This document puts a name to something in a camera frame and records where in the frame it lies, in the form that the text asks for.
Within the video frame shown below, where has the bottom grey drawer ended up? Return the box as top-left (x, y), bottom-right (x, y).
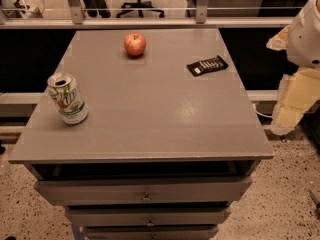
top-left (85, 225), bottom-right (219, 240)

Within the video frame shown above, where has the middle grey drawer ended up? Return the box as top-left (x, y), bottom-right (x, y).
top-left (66, 207), bottom-right (231, 227)

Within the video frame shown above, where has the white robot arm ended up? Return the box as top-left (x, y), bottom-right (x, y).
top-left (266, 0), bottom-right (320, 135)

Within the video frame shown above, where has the red apple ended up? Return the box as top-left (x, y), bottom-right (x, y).
top-left (124, 33), bottom-right (146, 57)

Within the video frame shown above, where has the white green 7up can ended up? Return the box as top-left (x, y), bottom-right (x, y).
top-left (47, 72), bottom-right (88, 125)

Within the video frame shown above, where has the grey drawer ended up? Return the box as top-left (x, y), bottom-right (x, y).
top-left (66, 207), bottom-right (231, 227)
top-left (34, 176), bottom-right (252, 206)
top-left (85, 225), bottom-right (219, 240)

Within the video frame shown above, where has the black snack bar wrapper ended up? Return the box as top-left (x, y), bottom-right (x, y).
top-left (186, 55), bottom-right (228, 77)

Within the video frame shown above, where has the white cable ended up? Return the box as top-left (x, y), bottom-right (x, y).
top-left (252, 102), bottom-right (274, 120)

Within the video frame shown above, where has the top grey drawer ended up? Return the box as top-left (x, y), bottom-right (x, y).
top-left (34, 176), bottom-right (252, 206)

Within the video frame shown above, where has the grey metal railing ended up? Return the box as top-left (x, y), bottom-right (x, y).
top-left (0, 0), bottom-right (292, 29)

